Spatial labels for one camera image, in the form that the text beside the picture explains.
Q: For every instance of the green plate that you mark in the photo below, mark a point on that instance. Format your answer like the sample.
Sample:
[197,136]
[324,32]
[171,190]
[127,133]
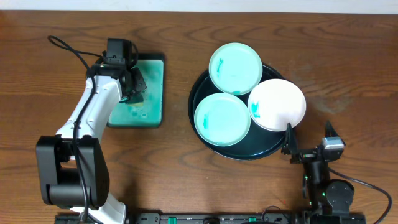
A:
[235,68]
[222,119]

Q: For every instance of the yellow green sponge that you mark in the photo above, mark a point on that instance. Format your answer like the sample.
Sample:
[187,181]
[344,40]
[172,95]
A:
[135,100]

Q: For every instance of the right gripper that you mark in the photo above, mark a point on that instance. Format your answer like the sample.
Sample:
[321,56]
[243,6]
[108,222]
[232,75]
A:
[301,155]

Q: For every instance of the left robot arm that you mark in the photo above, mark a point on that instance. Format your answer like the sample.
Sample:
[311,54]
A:
[72,169]

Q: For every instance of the white plate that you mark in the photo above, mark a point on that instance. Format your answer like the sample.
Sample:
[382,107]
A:
[275,103]

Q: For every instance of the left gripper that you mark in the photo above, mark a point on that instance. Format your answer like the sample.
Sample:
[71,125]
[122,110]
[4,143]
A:
[135,84]

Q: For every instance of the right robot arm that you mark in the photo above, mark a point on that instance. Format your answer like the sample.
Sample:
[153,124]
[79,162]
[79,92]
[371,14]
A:
[327,196]

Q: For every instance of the rectangular tray with soapy water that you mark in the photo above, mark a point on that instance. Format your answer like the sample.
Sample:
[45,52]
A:
[152,67]

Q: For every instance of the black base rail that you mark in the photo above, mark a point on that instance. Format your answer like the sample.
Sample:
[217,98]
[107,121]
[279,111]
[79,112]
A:
[273,218]

